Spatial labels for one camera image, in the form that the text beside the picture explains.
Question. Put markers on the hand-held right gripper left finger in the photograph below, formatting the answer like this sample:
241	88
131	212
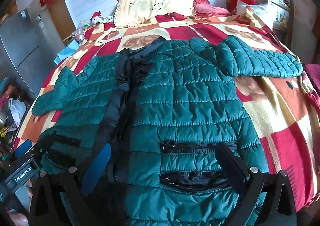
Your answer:
98	168

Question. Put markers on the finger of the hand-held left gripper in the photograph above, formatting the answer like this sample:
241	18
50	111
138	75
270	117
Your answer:
43	144
23	148

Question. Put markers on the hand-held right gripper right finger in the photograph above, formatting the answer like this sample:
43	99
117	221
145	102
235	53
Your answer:
231	163

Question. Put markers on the green quilted jacket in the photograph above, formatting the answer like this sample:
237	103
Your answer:
190	106

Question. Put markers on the person's left hand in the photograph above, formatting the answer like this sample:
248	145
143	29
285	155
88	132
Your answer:
18	219

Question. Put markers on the white plastic bag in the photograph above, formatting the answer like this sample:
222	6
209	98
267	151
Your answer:
16	113

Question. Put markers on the red checked printed blanket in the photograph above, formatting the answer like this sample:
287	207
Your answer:
280	106

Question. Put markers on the light blue box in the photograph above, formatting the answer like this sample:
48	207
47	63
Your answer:
66	52

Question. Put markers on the grey refrigerator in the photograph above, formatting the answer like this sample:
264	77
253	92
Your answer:
21	48

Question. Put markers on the clear plastic bag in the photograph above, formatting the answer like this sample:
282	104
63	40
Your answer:
80	31

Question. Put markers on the dark red cloth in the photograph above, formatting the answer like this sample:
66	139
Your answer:
312	73

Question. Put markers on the white plush toy red hat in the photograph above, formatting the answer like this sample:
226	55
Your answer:
96	18

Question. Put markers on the white pillow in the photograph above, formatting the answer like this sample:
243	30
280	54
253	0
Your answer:
260	10

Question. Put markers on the red ruffled pillow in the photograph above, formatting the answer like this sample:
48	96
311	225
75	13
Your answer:
208	7

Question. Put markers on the wooden chair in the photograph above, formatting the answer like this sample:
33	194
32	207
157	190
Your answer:
272	3

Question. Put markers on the cream fringed blanket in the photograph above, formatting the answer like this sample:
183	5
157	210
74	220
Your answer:
150	7

